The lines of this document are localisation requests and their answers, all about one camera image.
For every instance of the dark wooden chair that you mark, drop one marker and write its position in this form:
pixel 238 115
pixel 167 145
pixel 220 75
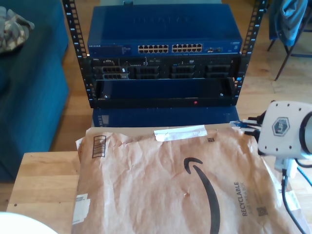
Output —
pixel 283 64

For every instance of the black rack shelf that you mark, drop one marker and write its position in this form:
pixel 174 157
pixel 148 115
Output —
pixel 165 103

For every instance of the blue-grey jacket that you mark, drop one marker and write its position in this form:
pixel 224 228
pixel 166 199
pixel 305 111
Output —
pixel 290 22

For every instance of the black rack server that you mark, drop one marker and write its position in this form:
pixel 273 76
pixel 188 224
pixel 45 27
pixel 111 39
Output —
pixel 165 64

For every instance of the brown paper mailer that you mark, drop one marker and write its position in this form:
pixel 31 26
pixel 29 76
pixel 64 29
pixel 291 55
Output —
pixel 146 190

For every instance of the blue sofa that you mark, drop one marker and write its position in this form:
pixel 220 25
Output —
pixel 31 97

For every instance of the camouflage cloth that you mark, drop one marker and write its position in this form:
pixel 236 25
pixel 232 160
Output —
pixel 12 31

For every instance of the blue network switch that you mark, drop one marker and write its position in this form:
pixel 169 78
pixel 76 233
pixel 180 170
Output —
pixel 158 26

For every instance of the black rack frame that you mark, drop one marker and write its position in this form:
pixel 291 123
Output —
pixel 85 80

